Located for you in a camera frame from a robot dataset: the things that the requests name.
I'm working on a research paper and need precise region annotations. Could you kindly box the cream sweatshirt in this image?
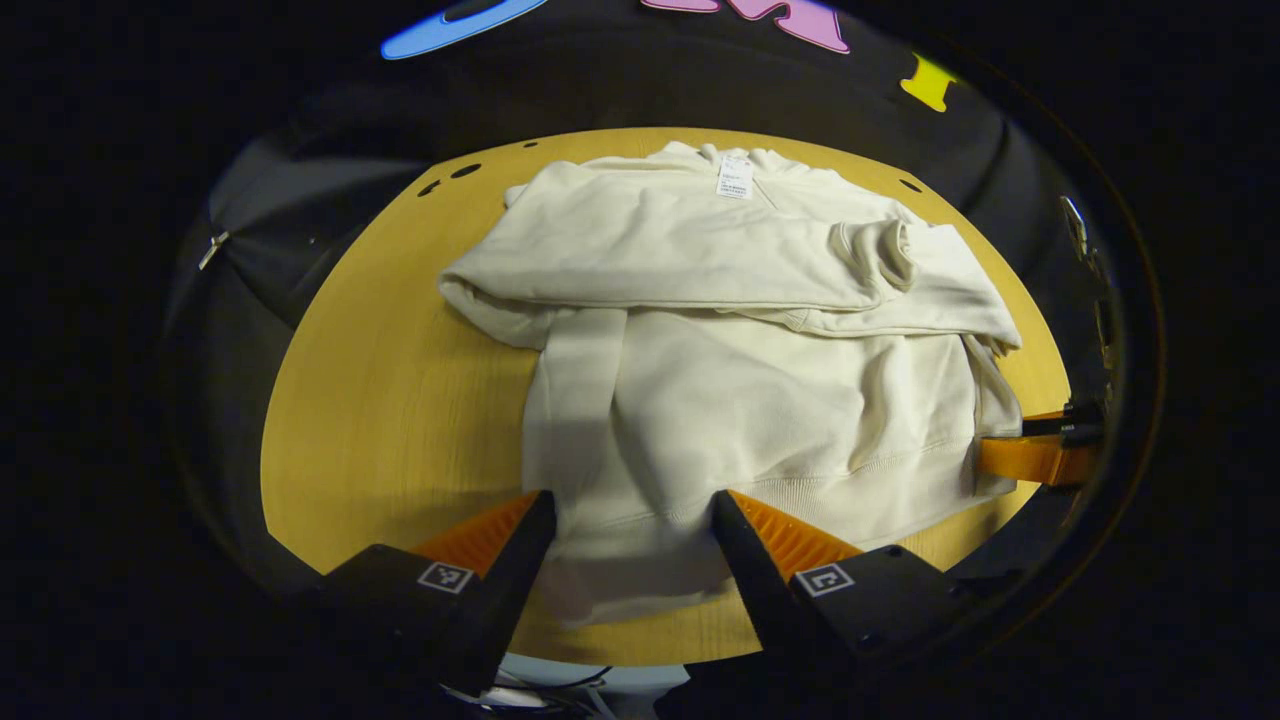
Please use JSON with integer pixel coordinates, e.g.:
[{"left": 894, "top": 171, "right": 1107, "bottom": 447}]
[{"left": 438, "top": 140, "right": 1024, "bottom": 629}]

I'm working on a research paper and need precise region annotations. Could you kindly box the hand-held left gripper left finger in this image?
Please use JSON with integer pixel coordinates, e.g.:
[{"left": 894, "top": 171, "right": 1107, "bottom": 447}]
[{"left": 315, "top": 490, "right": 557, "bottom": 701}]

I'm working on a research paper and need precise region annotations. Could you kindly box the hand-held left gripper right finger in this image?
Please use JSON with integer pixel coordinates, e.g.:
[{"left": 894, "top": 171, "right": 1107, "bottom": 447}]
[{"left": 710, "top": 490, "right": 976, "bottom": 681}]

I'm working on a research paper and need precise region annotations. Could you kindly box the white paper garment tag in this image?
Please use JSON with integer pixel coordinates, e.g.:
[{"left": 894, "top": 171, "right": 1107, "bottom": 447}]
[{"left": 715, "top": 153, "right": 756, "bottom": 201}]

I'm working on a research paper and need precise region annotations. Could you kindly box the black backdrop cloth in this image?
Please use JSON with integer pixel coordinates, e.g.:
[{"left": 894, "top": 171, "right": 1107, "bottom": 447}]
[{"left": 165, "top": 0, "right": 1121, "bottom": 601}]

